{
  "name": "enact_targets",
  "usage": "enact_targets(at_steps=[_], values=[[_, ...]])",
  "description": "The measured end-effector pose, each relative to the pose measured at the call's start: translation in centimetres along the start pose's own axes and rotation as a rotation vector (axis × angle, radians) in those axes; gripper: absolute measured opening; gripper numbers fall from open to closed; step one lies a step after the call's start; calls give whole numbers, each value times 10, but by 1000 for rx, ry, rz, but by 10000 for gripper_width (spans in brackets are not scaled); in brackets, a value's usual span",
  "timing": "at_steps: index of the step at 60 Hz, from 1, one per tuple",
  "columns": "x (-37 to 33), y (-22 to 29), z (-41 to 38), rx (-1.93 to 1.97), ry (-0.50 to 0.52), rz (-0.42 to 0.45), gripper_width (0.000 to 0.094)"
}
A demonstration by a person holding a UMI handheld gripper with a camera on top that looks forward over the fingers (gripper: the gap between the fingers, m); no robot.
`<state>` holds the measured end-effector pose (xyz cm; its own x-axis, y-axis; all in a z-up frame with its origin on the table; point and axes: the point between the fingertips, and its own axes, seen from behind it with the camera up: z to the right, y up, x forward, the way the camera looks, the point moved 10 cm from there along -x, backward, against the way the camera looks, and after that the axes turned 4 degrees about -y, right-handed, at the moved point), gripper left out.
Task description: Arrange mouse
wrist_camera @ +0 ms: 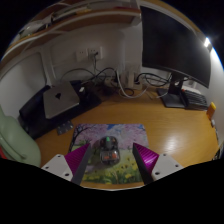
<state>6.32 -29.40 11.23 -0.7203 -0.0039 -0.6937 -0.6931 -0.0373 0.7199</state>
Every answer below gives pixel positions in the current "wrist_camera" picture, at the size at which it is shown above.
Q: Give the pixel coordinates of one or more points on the floral landscape print mouse pad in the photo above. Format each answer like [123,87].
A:
[128,133]

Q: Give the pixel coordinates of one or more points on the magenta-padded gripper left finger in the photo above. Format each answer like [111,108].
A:
[59,165]

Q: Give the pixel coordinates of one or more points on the pale green chair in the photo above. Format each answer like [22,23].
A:
[15,141]

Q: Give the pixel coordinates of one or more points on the transparent computer mouse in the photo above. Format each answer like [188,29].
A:
[109,150]

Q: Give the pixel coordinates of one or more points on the white power strip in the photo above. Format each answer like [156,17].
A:
[130,80]

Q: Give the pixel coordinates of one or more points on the dark mechanical keyboard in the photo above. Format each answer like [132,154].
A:
[196,99]

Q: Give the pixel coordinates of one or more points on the bright ceiling light bar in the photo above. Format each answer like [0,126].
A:
[207,42]

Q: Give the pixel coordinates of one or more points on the silver mini computer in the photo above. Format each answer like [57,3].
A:
[60,99]

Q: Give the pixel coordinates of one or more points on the wooden wall shelf with items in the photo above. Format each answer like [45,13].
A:
[66,20]

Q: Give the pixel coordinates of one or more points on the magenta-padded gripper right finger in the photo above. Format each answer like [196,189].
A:
[164,165]

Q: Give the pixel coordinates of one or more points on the black box under computer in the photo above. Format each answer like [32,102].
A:
[33,116]

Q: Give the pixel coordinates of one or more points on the orange jar with yellow lid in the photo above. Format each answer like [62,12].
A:
[211,111]

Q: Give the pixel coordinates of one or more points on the black curved computer monitor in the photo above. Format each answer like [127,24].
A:
[173,43]

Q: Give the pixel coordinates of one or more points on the white wall outlet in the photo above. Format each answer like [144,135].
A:
[88,53]

